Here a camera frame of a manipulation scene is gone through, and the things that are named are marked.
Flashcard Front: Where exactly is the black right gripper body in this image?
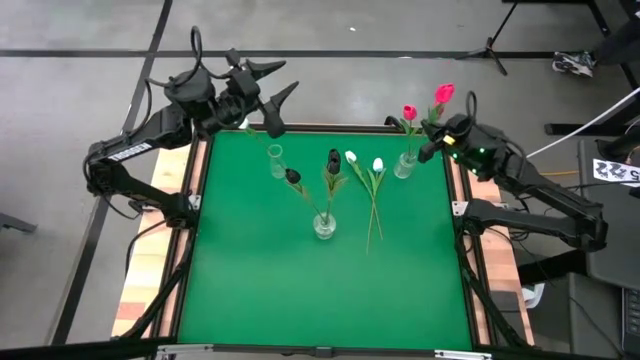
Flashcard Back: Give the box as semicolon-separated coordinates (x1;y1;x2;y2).
432;115;509;176

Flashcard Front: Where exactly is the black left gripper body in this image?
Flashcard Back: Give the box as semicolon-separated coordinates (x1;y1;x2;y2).
207;48;265;132

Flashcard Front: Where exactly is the red artificial tulip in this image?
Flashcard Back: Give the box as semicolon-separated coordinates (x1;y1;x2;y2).
424;82;457;129
398;103;424;169

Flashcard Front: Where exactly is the white artificial tulip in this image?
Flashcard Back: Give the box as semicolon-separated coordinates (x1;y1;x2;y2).
238;118;281;156
344;150;385;241
364;157;388;255

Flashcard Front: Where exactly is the ribbed glass vase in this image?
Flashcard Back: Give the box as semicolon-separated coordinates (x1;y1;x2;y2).
392;151;418;180

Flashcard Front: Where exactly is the tall smooth glass vase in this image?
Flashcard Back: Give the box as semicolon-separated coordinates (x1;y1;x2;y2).
267;143;289;180

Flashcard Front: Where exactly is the diamond-textured glass vase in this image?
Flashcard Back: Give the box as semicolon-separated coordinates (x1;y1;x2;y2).
312;211;337;241

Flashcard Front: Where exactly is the black tripod stand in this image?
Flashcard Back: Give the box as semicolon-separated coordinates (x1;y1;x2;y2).
454;0;521;77

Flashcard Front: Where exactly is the person's shoe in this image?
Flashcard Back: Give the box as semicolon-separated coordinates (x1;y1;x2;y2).
551;49;597;79

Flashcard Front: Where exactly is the white numbered paper label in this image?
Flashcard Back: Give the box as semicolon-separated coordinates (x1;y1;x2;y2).
592;157;640;189

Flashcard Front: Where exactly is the small white floor object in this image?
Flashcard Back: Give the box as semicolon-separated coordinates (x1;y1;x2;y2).
520;282;546;310

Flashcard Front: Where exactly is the green table mat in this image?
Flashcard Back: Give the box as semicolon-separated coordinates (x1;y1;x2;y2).
177;128;474;351

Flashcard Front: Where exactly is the grey desk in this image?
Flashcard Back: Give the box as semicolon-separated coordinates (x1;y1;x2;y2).
577;137;640;291

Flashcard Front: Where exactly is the person's leg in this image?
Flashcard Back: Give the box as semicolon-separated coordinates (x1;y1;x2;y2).
592;17;640;66

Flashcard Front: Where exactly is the grey cabinet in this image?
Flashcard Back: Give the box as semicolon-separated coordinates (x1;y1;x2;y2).
567;272;626;359

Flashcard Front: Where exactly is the black keyboard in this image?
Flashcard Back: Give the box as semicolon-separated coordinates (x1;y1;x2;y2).
621;287;640;356

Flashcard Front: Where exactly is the grey furniture foot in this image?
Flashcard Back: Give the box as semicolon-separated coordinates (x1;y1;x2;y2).
0;212;39;235

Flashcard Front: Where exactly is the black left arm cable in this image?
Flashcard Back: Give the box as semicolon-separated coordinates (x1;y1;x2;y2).
144;25;241;89

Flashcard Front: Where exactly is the white floor cable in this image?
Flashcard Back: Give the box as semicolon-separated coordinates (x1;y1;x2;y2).
524;87;640;160

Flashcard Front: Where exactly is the black desk frame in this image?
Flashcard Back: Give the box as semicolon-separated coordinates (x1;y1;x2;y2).
544;0;640;137

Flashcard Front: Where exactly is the black diagonal frame strut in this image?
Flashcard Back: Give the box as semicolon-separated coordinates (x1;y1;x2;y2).
462;259;531;349
119;239;194;341

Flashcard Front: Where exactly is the silver rail bracket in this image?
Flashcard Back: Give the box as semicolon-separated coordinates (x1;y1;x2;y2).
433;349;494;360
157;343;214;356

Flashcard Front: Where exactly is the black camera rail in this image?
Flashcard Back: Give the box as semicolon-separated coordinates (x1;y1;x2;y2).
0;338;640;360

